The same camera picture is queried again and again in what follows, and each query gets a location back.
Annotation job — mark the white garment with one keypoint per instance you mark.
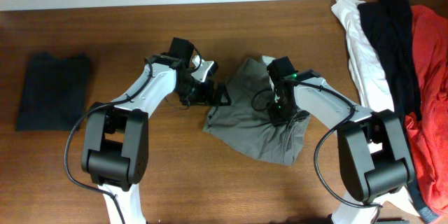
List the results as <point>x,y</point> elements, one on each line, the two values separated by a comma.
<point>364,65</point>

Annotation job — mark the black garment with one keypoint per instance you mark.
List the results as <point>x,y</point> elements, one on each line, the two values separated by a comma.
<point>387,25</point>

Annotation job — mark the grey cargo shorts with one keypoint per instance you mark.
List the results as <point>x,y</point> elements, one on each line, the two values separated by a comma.
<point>245,124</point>

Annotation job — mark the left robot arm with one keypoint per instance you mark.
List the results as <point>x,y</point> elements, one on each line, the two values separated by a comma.
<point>115,149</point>

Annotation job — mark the folded dark green shirt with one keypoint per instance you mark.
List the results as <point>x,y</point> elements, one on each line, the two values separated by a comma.
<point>54,92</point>

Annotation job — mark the red garment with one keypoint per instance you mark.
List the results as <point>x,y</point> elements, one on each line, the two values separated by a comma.
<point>429,33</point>

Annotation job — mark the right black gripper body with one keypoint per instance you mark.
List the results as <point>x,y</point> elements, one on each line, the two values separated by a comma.
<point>285,113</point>

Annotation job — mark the blue grey garment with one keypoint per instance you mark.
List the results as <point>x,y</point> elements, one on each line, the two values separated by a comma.
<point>420,196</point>

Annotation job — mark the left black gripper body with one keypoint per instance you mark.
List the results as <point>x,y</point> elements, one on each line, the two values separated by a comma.
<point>194,90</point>

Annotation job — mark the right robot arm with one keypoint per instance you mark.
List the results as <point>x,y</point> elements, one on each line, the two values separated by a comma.
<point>374,160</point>

